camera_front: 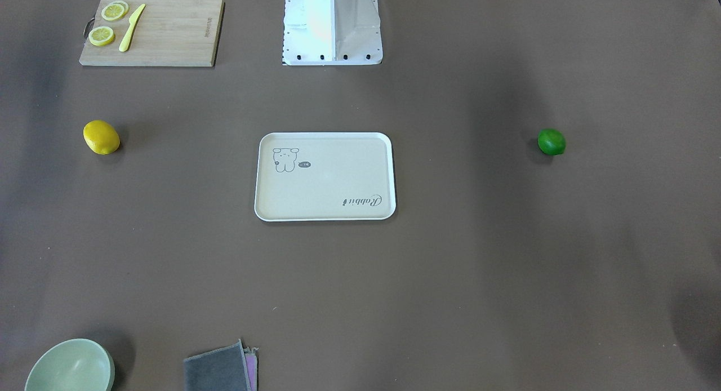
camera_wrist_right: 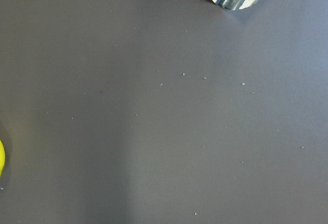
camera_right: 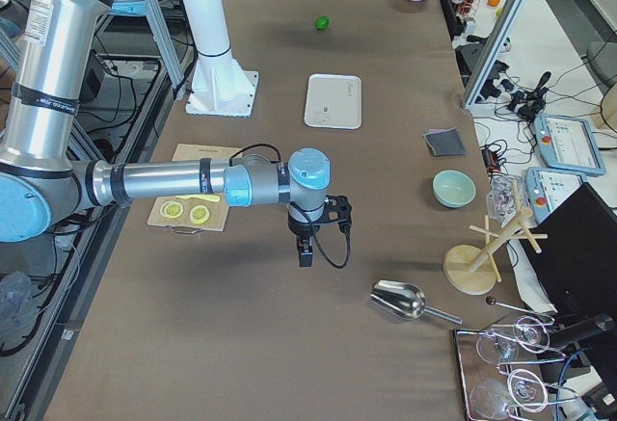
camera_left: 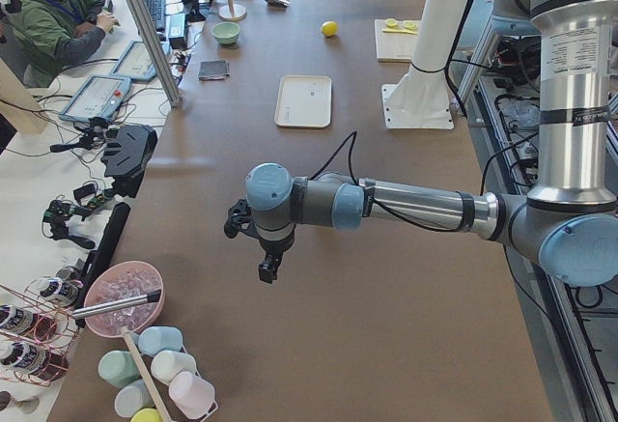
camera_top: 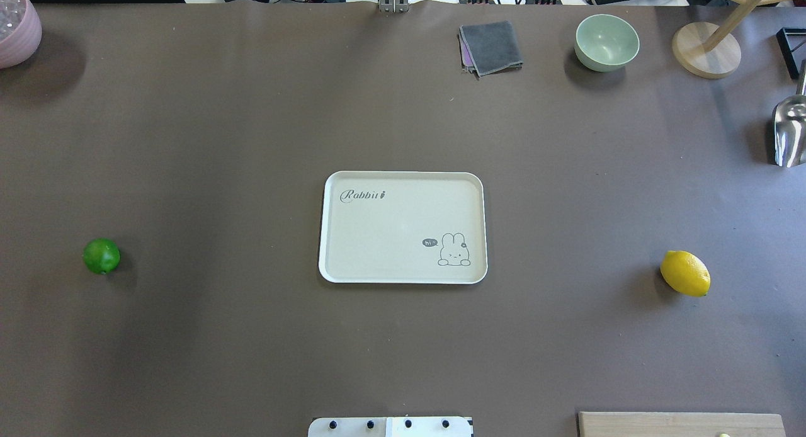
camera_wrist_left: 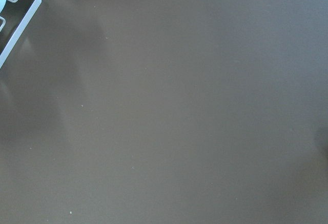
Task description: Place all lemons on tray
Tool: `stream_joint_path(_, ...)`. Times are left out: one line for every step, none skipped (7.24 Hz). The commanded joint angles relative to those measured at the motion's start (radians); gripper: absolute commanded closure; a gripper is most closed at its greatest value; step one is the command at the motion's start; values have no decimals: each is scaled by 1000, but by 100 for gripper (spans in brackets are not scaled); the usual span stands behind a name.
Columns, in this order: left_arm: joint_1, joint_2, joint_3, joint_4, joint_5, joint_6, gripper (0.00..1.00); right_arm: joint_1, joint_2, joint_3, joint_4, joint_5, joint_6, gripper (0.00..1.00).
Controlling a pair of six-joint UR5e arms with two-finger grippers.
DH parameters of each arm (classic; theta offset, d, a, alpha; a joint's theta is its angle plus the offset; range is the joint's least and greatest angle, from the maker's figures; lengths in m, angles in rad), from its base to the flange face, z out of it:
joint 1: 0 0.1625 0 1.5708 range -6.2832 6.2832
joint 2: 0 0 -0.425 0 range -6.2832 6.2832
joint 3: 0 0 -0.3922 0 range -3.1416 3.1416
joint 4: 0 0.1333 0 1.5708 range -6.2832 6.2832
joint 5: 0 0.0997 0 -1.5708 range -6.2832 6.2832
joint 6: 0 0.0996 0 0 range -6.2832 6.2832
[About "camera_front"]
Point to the green lime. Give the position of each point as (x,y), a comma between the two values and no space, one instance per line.
(551,142)

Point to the cream rabbit print tray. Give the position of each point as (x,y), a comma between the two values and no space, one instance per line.
(325,176)

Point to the grey folded cloth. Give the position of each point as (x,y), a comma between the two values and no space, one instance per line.
(232,367)

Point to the bamboo cutting board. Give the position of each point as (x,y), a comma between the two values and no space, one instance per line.
(168,33)

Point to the yellow whole lemon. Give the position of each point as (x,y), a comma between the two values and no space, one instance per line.
(101,137)

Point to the yellow plastic knife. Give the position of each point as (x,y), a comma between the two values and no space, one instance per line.
(132,22)

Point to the lower lemon slice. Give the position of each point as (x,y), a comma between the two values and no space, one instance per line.
(101,36)

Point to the lemon slice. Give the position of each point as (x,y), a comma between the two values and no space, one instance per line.
(101,36)
(115,10)

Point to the upper lemon slice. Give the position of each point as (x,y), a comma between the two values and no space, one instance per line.
(115,10)

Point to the pale green bowl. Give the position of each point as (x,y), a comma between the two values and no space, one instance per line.
(75,364)

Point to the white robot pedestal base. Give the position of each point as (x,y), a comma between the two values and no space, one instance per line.
(332,32)

